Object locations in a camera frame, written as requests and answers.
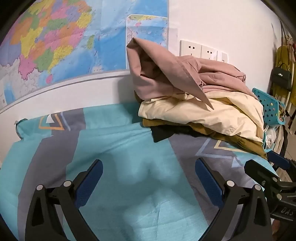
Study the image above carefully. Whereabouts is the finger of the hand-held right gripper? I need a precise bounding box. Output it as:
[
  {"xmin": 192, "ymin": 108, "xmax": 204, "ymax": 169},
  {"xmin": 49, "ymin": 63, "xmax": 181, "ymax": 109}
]
[
  {"xmin": 244, "ymin": 159, "xmax": 281, "ymax": 187},
  {"xmin": 266, "ymin": 150, "xmax": 292, "ymax": 172}
]

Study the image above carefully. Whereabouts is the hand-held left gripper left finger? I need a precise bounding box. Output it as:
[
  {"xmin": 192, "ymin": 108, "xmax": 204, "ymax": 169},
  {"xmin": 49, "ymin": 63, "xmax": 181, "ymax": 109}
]
[{"xmin": 25, "ymin": 159, "xmax": 104, "ymax": 241}]

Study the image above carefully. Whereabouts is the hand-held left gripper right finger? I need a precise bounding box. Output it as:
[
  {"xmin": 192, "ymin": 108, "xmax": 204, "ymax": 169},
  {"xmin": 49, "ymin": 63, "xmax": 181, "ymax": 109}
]
[{"xmin": 195, "ymin": 158, "xmax": 273, "ymax": 241}]

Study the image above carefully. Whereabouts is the pink jacket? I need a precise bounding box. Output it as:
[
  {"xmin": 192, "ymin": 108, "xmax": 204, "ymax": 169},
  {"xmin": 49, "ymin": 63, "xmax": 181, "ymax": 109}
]
[{"xmin": 127, "ymin": 37, "xmax": 252, "ymax": 110}]

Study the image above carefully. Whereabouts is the person's right hand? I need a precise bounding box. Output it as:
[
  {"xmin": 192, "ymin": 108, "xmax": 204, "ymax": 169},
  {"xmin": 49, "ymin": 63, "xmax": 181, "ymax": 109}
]
[{"xmin": 272, "ymin": 219, "xmax": 286, "ymax": 241}]

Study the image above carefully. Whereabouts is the white plastic bag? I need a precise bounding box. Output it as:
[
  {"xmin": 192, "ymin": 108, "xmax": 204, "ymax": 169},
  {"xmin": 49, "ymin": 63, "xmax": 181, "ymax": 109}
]
[{"xmin": 264, "ymin": 126, "xmax": 279, "ymax": 151}]

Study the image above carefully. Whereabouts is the mustard brown garment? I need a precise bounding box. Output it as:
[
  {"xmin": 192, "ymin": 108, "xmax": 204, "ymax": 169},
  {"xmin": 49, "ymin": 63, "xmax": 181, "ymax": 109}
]
[{"xmin": 142, "ymin": 118, "xmax": 267, "ymax": 160}]

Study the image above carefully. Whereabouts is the teal grey patterned bedsheet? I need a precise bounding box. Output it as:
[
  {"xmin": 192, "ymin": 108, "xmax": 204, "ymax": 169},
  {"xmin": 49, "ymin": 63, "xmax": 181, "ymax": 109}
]
[{"xmin": 0, "ymin": 103, "xmax": 280, "ymax": 241}]

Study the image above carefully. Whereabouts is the teal plastic basket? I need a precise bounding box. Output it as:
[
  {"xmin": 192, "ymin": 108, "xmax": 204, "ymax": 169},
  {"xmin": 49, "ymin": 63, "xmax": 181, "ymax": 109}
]
[{"xmin": 252, "ymin": 88, "xmax": 286, "ymax": 127}]

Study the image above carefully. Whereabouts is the black garment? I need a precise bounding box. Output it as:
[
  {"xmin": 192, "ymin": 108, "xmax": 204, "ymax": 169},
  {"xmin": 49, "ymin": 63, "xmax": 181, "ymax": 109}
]
[{"xmin": 150, "ymin": 126, "xmax": 185, "ymax": 143}]

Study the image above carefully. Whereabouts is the cream jacket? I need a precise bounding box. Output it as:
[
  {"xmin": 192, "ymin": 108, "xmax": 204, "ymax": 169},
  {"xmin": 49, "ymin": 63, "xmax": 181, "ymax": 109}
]
[{"xmin": 138, "ymin": 89, "xmax": 265, "ymax": 149}]

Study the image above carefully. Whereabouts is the black handbag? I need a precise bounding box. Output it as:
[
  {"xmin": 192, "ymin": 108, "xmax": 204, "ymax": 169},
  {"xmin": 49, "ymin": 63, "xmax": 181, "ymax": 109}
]
[{"xmin": 270, "ymin": 62, "xmax": 292, "ymax": 92}]

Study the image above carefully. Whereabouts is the yellow hanging garment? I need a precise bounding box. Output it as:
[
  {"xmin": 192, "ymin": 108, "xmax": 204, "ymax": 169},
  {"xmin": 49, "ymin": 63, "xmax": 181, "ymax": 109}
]
[{"xmin": 275, "ymin": 45, "xmax": 296, "ymax": 105}]

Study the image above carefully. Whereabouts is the beige hanging garment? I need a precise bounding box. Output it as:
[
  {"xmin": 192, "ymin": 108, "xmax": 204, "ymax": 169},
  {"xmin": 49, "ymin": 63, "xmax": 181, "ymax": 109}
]
[{"xmin": 286, "ymin": 35, "xmax": 296, "ymax": 63}]

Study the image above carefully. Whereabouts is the white wall socket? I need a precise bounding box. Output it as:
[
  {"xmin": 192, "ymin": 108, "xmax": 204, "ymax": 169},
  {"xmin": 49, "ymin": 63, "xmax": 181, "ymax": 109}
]
[
  {"xmin": 201, "ymin": 45, "xmax": 218, "ymax": 61},
  {"xmin": 217, "ymin": 51, "xmax": 229, "ymax": 63},
  {"xmin": 180, "ymin": 40, "xmax": 201, "ymax": 57}
]

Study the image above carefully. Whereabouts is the colourful wall map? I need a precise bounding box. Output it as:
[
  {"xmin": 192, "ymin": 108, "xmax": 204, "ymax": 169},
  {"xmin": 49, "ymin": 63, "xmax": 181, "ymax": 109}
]
[{"xmin": 0, "ymin": 0, "xmax": 169, "ymax": 114}]

